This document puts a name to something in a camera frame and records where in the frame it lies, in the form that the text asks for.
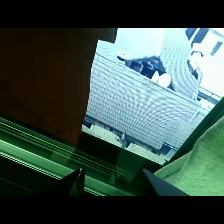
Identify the green garment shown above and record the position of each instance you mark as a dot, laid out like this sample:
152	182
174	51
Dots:
200	166

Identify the silver frame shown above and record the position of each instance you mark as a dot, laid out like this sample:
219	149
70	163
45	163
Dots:
40	146

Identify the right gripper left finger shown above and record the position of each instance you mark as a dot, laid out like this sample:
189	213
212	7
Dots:
76	185

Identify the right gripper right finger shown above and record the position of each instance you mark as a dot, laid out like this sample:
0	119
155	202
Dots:
156	186

